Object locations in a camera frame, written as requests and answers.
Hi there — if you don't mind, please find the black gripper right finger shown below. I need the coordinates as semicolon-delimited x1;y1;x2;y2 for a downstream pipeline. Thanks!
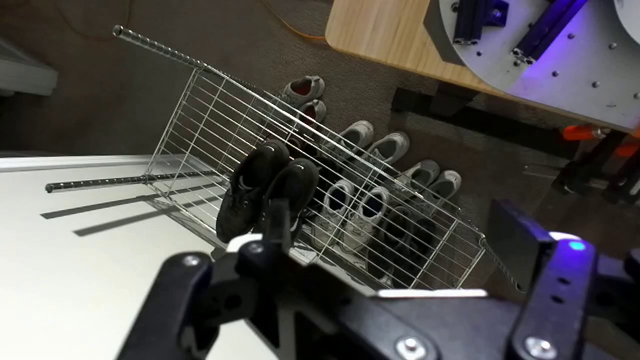
489;199;640;360

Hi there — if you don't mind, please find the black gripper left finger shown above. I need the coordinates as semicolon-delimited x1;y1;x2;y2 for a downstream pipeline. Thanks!
117;199;297;360

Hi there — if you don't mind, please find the black sneaker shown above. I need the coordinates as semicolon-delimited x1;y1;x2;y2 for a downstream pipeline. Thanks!
256;158;323;236
214;140;292;244

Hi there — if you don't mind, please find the dark grey slip-on shoe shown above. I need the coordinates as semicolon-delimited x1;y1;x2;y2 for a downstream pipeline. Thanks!
402;158;442;191
429;169;464;200

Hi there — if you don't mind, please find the orange clamp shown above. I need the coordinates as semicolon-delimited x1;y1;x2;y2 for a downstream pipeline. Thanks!
559;122;640;161

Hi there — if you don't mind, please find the white sneaker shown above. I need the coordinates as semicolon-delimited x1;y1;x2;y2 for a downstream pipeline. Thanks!
323;178;361;243
346;186;393;252

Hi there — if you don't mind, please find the grey round metal plate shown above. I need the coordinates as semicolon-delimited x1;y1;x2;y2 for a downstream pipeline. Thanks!
423;0;640;132

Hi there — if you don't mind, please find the grey white-toe sneaker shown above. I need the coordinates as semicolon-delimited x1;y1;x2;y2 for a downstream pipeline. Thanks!
367;131;412;166
338;118;376;150

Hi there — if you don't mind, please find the maroon grey shoe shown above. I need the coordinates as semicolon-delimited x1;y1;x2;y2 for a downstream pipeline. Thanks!
279;75;329;107
297;98;330;126

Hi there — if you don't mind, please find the purple lit aluminium bar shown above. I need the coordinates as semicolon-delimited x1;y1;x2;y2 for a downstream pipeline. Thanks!
512;0;593;64

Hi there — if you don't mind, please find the white box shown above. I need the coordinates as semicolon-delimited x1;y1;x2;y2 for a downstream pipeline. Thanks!
0;38;61;101

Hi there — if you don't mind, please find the thin floor cable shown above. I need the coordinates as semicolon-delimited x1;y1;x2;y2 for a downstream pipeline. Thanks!
263;0;332;46

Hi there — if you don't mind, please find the black blue bracket block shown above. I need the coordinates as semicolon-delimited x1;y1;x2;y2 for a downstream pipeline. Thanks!
455;0;512;46

